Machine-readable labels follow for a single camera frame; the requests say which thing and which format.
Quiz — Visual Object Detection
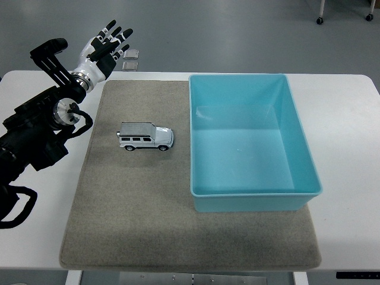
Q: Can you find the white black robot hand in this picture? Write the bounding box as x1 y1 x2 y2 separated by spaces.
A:
71 19 134 84

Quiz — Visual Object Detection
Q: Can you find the white toy car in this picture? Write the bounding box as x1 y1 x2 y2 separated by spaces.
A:
116 121 175 152

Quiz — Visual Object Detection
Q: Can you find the blue plastic box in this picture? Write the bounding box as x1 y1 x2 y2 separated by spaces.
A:
188 73 323 213

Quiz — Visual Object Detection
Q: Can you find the beige felt mat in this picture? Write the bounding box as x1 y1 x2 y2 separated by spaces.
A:
59 79 322 273

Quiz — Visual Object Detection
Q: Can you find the white table leg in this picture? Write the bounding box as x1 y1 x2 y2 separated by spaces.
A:
292 271 310 285
65 270 84 285

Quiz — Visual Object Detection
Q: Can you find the white cart leg with caster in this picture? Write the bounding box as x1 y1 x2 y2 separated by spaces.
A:
315 0 326 26
365 0 376 22

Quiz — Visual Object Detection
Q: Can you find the grey metal plate with screws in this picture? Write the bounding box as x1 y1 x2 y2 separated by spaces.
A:
118 271 268 285

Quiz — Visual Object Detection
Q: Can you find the black table control panel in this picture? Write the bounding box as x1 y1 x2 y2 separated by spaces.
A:
335 271 380 280

